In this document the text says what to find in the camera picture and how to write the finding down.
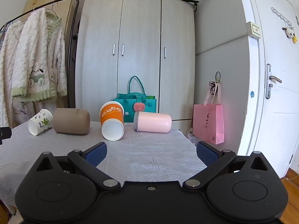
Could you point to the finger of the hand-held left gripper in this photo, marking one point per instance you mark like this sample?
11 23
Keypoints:
5 133

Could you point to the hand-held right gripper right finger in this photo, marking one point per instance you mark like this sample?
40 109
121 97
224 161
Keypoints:
206 154

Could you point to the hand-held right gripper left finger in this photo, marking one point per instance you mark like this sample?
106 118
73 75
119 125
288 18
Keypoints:
96 154

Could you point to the white floral paper cup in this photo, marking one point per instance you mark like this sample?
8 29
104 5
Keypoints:
42 121

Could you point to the orange paper cup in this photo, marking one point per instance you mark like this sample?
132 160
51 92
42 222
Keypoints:
111 115

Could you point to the brown plastic cup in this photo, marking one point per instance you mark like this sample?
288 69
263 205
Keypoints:
71 120

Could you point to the pink plastic cup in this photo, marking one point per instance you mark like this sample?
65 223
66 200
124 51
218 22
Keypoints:
154 122

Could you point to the clear plastic bag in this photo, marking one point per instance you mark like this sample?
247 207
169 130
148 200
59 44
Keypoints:
192 136

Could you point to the white bag with purple print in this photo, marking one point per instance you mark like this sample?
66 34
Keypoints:
24 110

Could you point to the pink paper bag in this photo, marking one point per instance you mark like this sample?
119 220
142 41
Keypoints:
208 122

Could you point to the white patterned tablecloth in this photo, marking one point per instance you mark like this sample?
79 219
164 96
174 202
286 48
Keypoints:
144 156

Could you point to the plain white fleece robe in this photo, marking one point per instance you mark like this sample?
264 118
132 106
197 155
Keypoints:
7 70

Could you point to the teal tote bag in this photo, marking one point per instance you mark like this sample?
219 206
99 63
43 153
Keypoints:
149 105

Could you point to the white door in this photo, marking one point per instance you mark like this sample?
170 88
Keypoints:
280 126

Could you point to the white robe with green trim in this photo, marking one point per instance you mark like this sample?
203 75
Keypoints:
39 51

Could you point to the black clothes rack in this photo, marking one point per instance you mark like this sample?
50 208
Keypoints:
75 28

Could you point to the light wood wardrobe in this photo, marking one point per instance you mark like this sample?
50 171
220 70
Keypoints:
140 28

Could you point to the panda plush toy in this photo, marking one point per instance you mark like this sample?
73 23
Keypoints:
290 33

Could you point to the black item on wardrobe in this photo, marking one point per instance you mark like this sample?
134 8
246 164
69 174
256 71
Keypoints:
192 2

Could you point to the metal hook rack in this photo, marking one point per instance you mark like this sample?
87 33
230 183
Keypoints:
281 16

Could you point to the wall switch panel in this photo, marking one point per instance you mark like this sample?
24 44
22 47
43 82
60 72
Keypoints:
254 29

